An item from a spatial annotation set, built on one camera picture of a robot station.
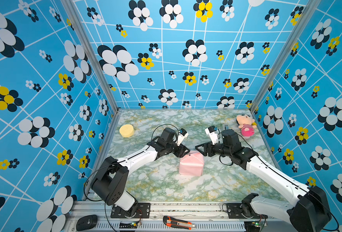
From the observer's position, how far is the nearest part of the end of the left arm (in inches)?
25.4

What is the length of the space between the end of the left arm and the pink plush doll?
0.49m

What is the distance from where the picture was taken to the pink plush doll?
101 centimetres
